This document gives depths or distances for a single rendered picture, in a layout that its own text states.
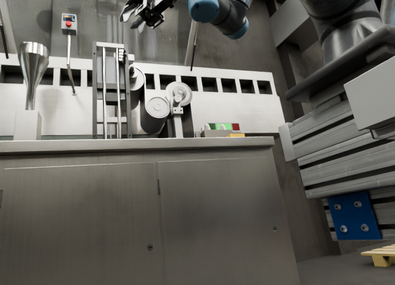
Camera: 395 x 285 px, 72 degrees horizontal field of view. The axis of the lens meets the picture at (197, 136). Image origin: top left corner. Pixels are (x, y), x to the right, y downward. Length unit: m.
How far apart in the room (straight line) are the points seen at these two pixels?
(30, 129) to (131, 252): 0.76
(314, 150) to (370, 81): 0.24
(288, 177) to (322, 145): 3.41
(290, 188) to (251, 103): 2.13
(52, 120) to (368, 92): 1.58
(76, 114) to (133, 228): 0.94
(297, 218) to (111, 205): 3.21
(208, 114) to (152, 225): 1.05
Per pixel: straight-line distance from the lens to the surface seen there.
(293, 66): 4.73
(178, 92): 1.46
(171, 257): 1.02
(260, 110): 2.06
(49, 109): 1.77
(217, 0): 0.75
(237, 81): 2.10
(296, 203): 4.00
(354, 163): 0.57
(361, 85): 0.42
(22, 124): 1.47
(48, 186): 1.02
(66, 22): 1.66
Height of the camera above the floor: 0.57
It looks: 18 degrees up
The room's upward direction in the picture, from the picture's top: 7 degrees counter-clockwise
